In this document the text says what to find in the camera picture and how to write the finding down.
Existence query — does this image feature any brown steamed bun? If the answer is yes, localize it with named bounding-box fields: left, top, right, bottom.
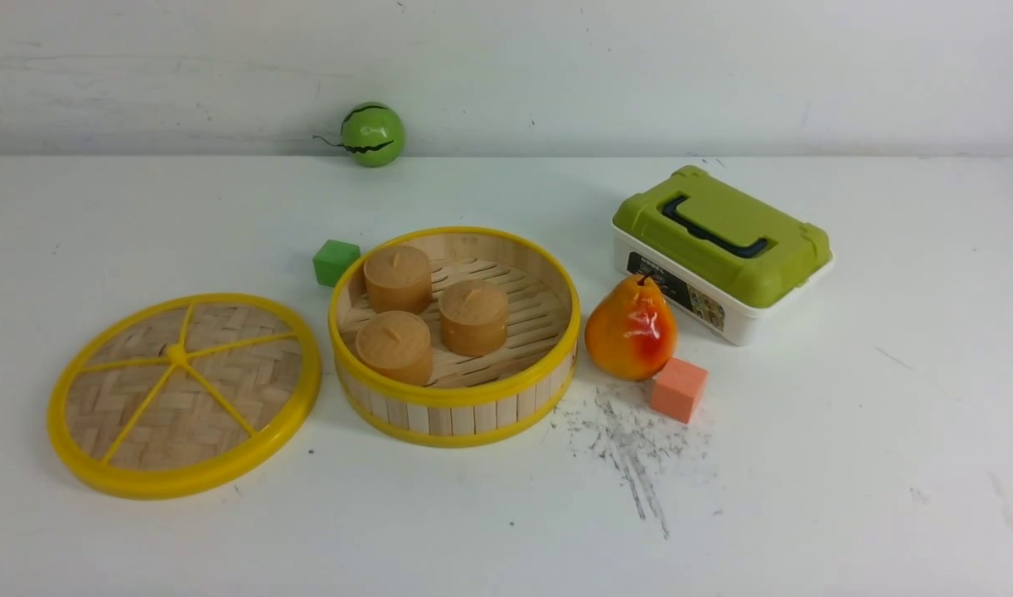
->
left=355, top=310, right=432, bottom=386
left=439, top=279, right=509, bottom=357
left=363, top=245, right=432, bottom=314

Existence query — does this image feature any green lidded white storage box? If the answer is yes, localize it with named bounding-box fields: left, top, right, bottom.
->
left=612, top=165, right=835, bottom=345

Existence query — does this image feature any brown steamed bun back left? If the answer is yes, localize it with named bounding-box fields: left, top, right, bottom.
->
left=363, top=245, right=432, bottom=314

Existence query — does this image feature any salmon pink cube block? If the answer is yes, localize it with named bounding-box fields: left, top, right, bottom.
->
left=649, top=358, right=709, bottom=425

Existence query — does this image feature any orange yellow toy pear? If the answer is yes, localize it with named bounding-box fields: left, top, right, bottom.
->
left=585, top=274, right=678, bottom=381

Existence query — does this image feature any yellow woven bamboo steamer lid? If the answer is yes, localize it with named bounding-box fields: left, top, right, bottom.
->
left=46, top=294, right=323, bottom=500

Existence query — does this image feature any brown steamed bun right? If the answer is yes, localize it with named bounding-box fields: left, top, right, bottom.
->
left=439, top=279, right=509, bottom=357

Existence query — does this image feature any yellow bamboo steamer basket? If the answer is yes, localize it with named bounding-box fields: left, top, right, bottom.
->
left=327, top=226, right=583, bottom=449

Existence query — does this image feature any green toy watermelon ball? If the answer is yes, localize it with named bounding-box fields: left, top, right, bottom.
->
left=311, top=101, right=405, bottom=167

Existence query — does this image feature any brown steamed bun front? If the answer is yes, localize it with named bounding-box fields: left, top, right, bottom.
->
left=355, top=310, right=432, bottom=386

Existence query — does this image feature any green cube block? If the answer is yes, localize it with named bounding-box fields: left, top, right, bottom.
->
left=311, top=239, right=361, bottom=287

